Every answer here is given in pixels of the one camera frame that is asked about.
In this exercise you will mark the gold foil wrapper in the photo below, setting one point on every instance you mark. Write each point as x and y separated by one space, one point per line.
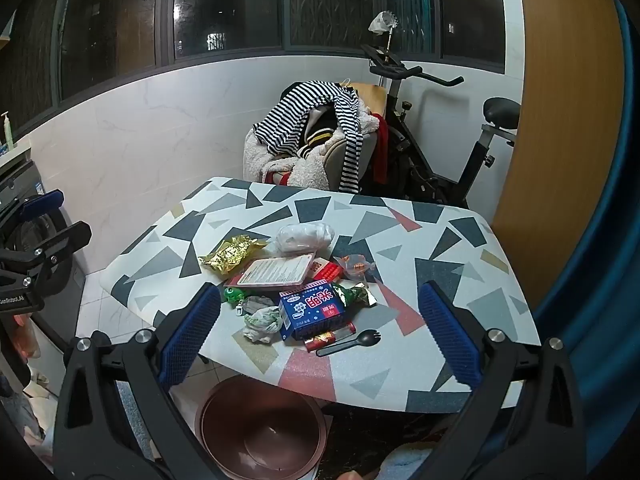
232 255

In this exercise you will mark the geometric patterned table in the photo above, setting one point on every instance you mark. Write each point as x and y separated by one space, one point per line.
400 270

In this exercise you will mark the small red box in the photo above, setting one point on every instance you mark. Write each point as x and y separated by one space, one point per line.
327 270

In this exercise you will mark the red packet with white label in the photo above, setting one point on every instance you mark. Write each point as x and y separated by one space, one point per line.
275 272

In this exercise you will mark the red stick packet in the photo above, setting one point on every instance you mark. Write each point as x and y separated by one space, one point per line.
327 337

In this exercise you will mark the clear orange wrapper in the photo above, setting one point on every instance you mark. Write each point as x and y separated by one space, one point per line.
355 266

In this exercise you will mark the black exercise bike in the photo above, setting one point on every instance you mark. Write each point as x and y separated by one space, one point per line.
500 109

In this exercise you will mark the clear bag of white tissue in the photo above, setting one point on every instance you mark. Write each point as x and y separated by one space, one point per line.
305 237

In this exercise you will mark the wooden panel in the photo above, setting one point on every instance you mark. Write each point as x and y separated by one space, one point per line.
560 110

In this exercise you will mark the brown plastic bin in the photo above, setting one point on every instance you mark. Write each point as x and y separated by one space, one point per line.
260 430

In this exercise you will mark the blue curtain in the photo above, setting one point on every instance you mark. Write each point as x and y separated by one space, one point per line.
600 260

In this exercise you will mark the dark window with frame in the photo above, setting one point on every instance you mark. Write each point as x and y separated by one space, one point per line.
125 10

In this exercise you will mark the clear grey wrapper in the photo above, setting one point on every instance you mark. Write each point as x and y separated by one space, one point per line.
261 303

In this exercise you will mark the person's fleece pajama leg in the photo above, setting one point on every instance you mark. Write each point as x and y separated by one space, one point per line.
410 462

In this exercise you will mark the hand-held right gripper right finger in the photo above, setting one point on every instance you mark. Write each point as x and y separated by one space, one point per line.
450 335

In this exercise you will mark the pale green bottle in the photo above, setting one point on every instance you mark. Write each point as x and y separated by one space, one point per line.
7 132

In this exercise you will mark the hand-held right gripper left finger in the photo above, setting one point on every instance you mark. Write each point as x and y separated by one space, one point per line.
190 332

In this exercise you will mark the red garment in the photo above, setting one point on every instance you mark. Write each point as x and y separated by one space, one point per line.
382 150

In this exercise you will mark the white fleece jacket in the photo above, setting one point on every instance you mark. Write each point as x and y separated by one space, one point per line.
310 167

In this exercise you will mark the white green wrapper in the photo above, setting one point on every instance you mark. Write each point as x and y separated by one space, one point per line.
262 322

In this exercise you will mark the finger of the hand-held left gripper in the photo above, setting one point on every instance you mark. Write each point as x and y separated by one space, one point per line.
42 203
60 245

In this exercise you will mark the black white striped shirt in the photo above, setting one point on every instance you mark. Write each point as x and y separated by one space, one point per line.
295 110

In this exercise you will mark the green candy wrapper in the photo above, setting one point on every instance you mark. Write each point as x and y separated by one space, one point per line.
356 295

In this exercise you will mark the black screw knob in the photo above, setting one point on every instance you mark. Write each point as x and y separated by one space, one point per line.
345 343

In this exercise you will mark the translucent orange plastic bag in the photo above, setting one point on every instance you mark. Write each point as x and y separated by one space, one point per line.
25 337

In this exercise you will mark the blue cardboard box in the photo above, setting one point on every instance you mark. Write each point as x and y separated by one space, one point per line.
312 310

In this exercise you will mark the black garment with yellow stripes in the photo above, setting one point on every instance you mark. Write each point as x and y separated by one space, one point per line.
315 139

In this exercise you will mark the tan chair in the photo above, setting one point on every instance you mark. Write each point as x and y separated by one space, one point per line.
372 97

